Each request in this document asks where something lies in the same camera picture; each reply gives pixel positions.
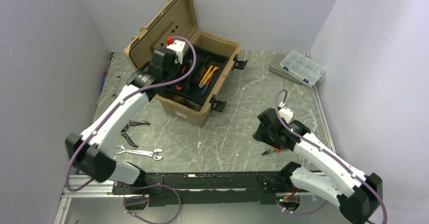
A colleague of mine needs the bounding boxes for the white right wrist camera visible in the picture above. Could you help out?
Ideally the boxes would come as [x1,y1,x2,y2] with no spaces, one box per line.
[279,107,293,124]

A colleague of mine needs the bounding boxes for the blue red tool at wall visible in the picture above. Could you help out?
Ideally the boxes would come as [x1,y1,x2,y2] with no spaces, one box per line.
[99,61,110,94]

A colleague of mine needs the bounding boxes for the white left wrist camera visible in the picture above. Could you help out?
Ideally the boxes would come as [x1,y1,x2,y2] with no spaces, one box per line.
[166,37,189,64]

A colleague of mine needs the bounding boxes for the clear compartment organizer box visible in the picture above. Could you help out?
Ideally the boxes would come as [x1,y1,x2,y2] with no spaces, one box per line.
[280,50,326,87]

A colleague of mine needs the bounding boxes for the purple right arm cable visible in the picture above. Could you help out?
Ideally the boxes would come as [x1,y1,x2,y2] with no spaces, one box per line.
[274,89,389,224]

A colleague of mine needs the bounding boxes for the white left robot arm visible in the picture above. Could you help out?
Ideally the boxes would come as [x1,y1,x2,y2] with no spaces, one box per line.
[65,41,196,194]

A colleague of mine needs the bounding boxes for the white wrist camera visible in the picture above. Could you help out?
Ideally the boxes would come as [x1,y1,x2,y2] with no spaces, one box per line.
[279,107,293,124]
[166,37,189,64]

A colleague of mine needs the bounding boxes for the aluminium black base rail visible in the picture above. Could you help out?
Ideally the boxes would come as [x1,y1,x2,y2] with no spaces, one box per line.
[53,170,368,224]

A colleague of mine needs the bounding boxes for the orange black utility knife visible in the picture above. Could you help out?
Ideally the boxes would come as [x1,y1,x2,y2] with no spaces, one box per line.
[198,65,219,88]

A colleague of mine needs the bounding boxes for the black handled cutters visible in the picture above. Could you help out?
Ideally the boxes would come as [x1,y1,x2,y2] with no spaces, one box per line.
[120,119,151,148]

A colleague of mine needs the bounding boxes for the grey flat case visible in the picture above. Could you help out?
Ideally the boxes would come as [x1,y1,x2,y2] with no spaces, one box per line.
[269,52,301,84]

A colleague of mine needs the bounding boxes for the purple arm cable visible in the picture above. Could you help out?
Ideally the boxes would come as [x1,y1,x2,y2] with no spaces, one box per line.
[274,89,389,224]
[64,36,198,224]

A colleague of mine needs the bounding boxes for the black tool tray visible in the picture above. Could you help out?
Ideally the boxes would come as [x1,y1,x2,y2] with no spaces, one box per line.
[161,46,229,106]

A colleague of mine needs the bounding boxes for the orange handled pliers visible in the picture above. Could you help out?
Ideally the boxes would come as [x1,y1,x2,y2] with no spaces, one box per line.
[262,148,284,155]

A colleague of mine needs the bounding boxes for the small ratchet ring wrench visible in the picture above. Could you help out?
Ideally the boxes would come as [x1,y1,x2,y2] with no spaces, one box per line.
[112,76,121,98]

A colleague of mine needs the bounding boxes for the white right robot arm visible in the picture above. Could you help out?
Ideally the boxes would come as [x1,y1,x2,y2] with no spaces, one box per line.
[253,107,382,223]

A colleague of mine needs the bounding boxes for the silver combination wrench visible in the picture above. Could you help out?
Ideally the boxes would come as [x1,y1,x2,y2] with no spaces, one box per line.
[114,145,164,161]

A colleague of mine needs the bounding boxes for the tan plastic toolbox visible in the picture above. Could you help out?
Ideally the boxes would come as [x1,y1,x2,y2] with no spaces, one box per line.
[124,0,247,126]

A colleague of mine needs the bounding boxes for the red black utility knife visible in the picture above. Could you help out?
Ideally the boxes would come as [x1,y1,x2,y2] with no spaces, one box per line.
[176,66,186,92]

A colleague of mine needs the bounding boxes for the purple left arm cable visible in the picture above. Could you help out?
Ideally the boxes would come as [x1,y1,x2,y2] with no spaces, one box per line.
[64,36,198,224]

